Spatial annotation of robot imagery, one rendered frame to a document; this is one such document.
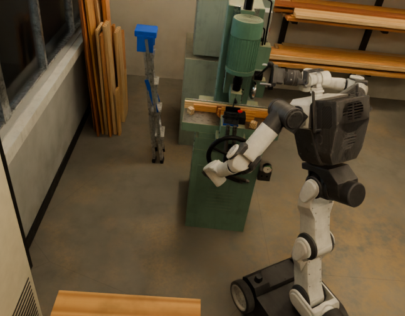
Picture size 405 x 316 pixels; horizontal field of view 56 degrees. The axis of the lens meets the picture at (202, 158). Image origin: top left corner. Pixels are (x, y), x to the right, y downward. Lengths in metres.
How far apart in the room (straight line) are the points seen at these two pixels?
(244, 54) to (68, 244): 1.71
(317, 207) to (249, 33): 0.98
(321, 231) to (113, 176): 1.87
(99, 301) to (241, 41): 1.50
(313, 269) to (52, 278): 1.57
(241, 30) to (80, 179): 1.84
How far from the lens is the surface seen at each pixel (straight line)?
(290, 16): 4.31
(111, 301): 1.88
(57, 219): 2.99
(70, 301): 1.90
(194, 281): 2.59
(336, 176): 1.82
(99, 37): 3.33
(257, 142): 1.67
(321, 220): 2.03
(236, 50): 2.21
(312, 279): 2.25
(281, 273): 2.51
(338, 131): 1.70
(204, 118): 2.38
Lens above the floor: 2.11
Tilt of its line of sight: 36 degrees down
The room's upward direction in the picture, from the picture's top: 8 degrees clockwise
